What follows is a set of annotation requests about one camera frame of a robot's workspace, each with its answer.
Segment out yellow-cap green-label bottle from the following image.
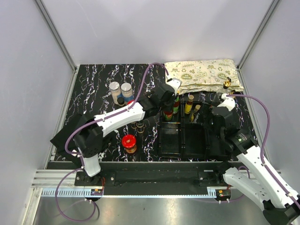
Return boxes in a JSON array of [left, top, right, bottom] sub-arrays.
[[173, 93, 180, 114], [163, 106, 173, 121]]

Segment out yellow-cap green-label bottle front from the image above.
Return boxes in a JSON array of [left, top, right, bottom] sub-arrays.
[[163, 106, 173, 121]]

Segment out yellow-label beige-cap bottle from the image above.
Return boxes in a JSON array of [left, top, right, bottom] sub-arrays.
[[190, 105, 201, 122], [184, 95, 194, 114]]

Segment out glass oil bottle gold spout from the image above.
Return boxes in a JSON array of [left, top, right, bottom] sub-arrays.
[[216, 77, 232, 100]]

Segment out red-lid chili sauce jar front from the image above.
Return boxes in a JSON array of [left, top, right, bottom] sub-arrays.
[[121, 134, 137, 155]]

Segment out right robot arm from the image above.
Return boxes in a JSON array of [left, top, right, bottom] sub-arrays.
[[199, 106, 300, 225]]

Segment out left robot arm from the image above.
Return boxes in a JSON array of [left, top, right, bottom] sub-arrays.
[[71, 80, 180, 186]]

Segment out right white-lid granule jar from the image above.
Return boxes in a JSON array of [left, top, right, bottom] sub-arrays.
[[121, 82, 134, 103]]

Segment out white-lid granule jar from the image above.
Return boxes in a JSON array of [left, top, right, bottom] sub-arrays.
[[109, 81, 122, 104], [121, 82, 134, 103]]

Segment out black organizer tray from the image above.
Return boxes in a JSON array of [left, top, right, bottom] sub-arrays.
[[158, 99, 230, 161]]

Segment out patterned cream folded cloth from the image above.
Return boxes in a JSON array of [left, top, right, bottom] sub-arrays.
[[165, 59, 244, 95]]

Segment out left white-lid granule jar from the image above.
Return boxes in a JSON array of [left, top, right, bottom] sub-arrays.
[[109, 81, 122, 104]]

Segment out black cloth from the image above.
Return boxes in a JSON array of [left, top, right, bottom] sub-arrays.
[[50, 113, 112, 165]]

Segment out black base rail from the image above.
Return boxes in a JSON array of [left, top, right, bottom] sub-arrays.
[[75, 162, 228, 197]]

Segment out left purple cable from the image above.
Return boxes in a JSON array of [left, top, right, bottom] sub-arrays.
[[55, 62, 171, 222]]

